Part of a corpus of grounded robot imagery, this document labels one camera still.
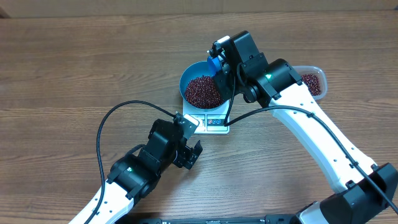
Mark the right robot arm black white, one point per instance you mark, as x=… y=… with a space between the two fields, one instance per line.
x=361 y=188

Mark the blue measuring scoop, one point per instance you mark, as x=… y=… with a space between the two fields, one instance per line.
x=214 y=65

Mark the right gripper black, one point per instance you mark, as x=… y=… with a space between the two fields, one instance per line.
x=227 y=83

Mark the blue metal bowl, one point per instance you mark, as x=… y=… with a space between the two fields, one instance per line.
x=194 y=71

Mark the black mounting rail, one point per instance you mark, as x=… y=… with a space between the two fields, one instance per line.
x=268 y=219

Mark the clear plastic container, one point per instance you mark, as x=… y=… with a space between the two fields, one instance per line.
x=305 y=69

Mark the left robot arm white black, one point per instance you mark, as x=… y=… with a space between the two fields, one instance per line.
x=132 y=178

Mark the white digital kitchen scale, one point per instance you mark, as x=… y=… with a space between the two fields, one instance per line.
x=211 y=121

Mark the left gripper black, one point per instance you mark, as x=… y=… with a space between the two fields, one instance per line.
x=189 y=156

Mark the red adzuki beans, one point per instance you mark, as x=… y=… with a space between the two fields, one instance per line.
x=313 y=83

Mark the red beans in bowl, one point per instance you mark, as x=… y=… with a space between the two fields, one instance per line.
x=201 y=93

